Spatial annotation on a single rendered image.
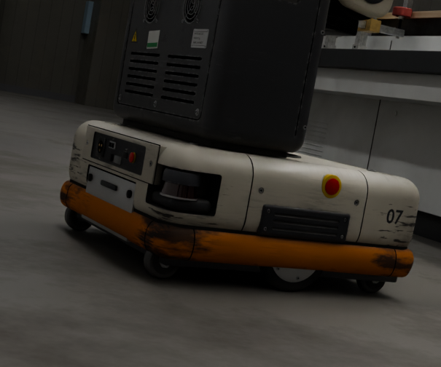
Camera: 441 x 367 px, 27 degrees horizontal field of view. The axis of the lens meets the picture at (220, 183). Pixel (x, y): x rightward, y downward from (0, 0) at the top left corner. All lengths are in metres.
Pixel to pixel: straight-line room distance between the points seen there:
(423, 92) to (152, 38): 1.54
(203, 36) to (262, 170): 0.31
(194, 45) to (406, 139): 2.01
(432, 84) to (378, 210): 1.42
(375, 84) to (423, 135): 0.28
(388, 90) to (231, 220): 1.89
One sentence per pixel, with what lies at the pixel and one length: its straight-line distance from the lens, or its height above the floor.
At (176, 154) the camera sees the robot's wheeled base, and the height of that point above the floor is 0.26.
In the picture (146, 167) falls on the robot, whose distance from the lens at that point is 1.89.
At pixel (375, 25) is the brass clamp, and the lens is 3.83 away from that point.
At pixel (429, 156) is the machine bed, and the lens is 3.71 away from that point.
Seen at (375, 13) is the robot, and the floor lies 0.65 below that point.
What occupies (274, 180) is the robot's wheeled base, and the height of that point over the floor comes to 0.24.
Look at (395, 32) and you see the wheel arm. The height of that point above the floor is 0.80.
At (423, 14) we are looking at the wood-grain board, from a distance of 3.91.
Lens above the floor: 0.37
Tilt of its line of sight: 5 degrees down
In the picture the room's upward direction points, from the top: 10 degrees clockwise
